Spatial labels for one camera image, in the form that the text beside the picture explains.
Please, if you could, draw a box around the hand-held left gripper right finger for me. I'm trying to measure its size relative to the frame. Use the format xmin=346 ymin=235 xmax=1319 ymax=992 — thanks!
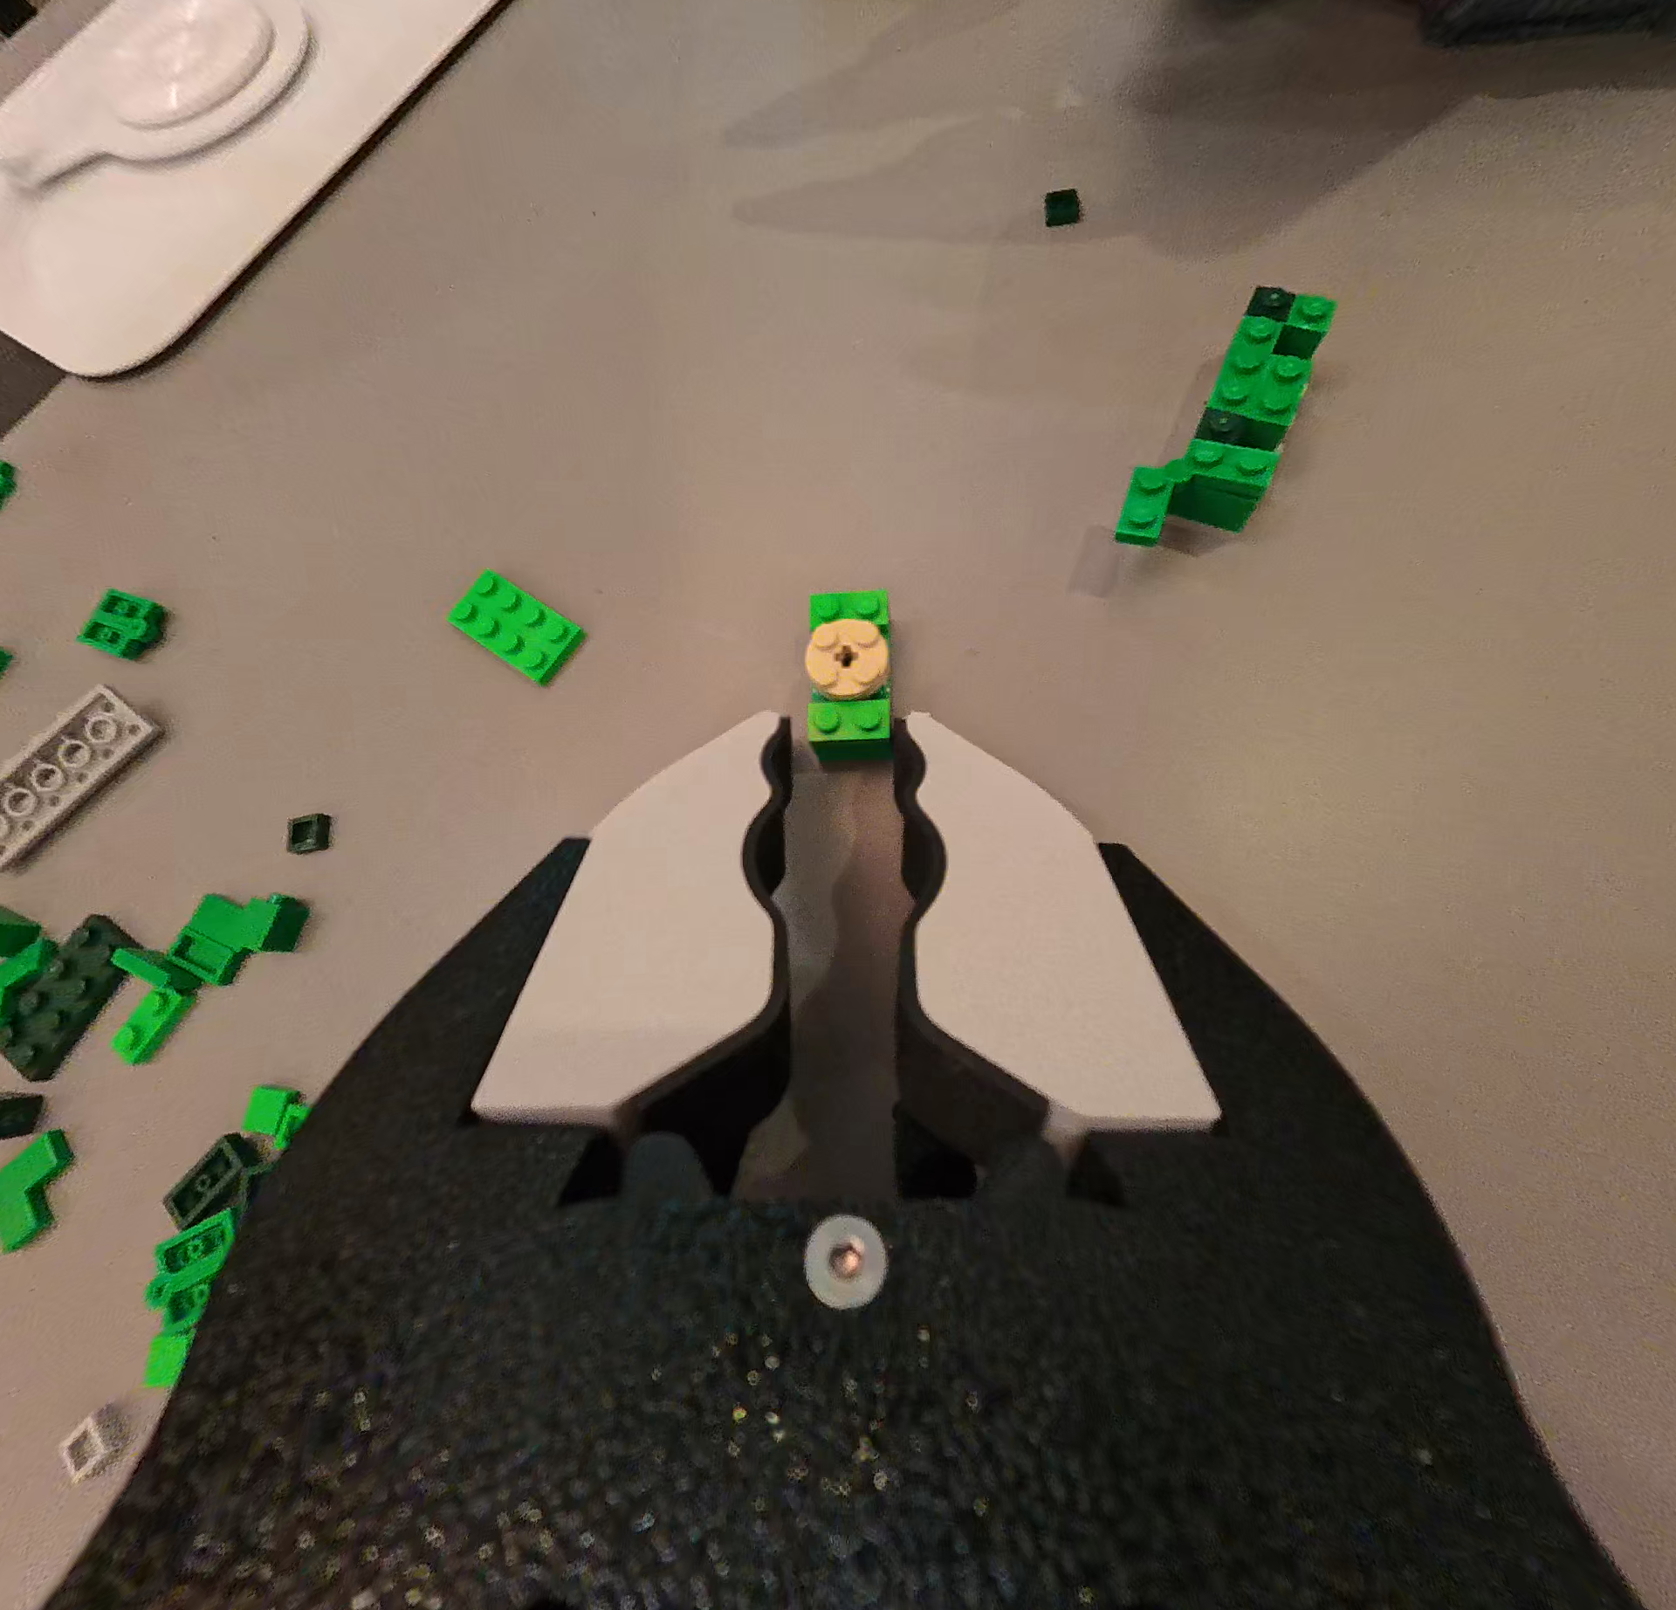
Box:
xmin=893 ymin=711 xmax=1225 ymax=1134

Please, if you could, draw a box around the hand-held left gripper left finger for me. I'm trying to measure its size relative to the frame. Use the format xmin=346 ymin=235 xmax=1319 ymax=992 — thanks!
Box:
xmin=470 ymin=711 xmax=797 ymax=1133

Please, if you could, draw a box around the green and tan brick assembly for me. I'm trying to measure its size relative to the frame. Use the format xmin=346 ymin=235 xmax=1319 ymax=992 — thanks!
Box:
xmin=803 ymin=587 xmax=900 ymax=765

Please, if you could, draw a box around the bright green flat plate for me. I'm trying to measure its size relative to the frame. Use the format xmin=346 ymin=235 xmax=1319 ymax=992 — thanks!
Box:
xmin=446 ymin=569 xmax=589 ymax=688

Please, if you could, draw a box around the green stepped brick structure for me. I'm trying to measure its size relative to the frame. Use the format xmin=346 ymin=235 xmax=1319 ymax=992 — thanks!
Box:
xmin=1115 ymin=282 xmax=1337 ymax=547

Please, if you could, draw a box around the pile of green bricks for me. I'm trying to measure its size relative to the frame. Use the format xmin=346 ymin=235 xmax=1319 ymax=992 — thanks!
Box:
xmin=0 ymin=888 xmax=315 ymax=1390

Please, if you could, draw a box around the long grey studded plate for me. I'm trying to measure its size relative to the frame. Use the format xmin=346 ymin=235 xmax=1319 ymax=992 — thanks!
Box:
xmin=0 ymin=681 xmax=165 ymax=872

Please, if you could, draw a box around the upturned green brick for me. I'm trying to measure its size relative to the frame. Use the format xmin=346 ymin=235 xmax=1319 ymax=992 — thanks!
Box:
xmin=75 ymin=587 xmax=171 ymax=661

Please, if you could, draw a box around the small white square piece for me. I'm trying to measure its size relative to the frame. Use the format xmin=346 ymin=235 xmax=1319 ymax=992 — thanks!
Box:
xmin=61 ymin=1405 xmax=134 ymax=1483

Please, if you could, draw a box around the white moulded tray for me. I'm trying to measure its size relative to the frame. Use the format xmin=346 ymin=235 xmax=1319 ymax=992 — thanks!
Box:
xmin=0 ymin=0 xmax=544 ymax=380

